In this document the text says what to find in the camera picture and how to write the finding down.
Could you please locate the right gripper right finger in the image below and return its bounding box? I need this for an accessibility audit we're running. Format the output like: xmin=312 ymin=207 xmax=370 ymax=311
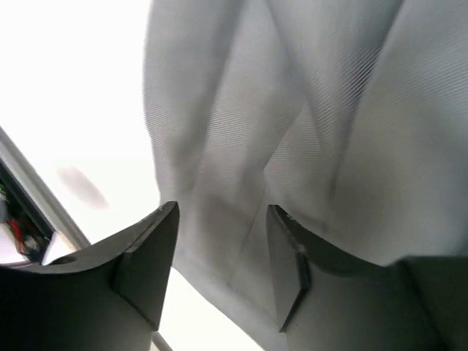
xmin=266 ymin=205 xmax=467 ymax=350

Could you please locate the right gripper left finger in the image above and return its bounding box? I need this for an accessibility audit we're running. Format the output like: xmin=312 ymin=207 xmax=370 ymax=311
xmin=1 ymin=201 xmax=179 ymax=351

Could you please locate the aluminium table frame rail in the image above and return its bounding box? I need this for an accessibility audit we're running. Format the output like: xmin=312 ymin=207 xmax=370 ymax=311
xmin=1 ymin=130 xmax=91 ymax=267

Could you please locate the grey pleated skirt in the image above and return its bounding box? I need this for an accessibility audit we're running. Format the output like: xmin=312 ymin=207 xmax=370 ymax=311
xmin=143 ymin=1 xmax=467 ymax=350

